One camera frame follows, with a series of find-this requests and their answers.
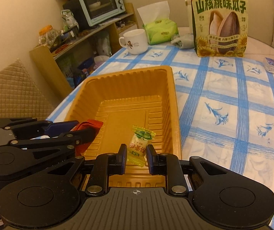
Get white mug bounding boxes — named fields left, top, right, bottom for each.
left=118, top=29, right=149, bottom=55

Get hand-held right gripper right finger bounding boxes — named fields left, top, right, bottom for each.
left=146, top=144, right=226, bottom=196

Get light blue toaster oven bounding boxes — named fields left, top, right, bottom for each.
left=77, top=0, right=126, bottom=27

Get grey crumpled cloth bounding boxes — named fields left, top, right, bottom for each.
left=170, top=33, right=196, bottom=49

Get white cup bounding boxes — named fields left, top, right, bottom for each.
left=94, top=55, right=110, bottom=65

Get white bag in shelf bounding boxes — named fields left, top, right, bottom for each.
left=96, top=32, right=110, bottom=56

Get green white bag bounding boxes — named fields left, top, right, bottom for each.
left=61, top=10, right=79, bottom=32

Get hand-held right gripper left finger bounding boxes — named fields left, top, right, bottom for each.
left=48, top=144, right=128, bottom=196

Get orange lid plastic jar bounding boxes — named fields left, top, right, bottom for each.
left=38, top=25, right=62, bottom=47

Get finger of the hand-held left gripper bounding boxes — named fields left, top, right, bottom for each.
left=0, top=117, right=80, bottom=138
left=9, top=127, right=97, bottom=154

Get green tissue pack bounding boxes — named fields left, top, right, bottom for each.
left=137, top=0, right=179, bottom=45

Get black box on shelf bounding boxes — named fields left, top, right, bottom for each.
left=61, top=26, right=79, bottom=40

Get sunflower seed bag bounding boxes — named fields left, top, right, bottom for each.
left=188, top=0, right=249, bottom=58

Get yellow plastic tray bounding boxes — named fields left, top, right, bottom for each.
left=64, top=65, right=182, bottom=187

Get blue packets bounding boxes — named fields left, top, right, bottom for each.
left=74, top=60, right=95, bottom=88

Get green white candy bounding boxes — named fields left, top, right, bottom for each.
left=127, top=125, right=156, bottom=168

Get beige quilted chair cushion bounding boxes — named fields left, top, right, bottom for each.
left=0, top=59, right=56, bottom=121

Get bright red snack packet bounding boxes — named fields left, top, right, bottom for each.
left=70, top=119, right=104, bottom=157

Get wooden shelf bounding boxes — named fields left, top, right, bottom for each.
left=29, top=3, right=138, bottom=93

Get red item on shelf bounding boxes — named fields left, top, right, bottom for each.
left=53, top=45, right=69, bottom=53

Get blue checked tablecloth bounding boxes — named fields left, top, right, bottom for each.
left=46, top=26, right=274, bottom=230

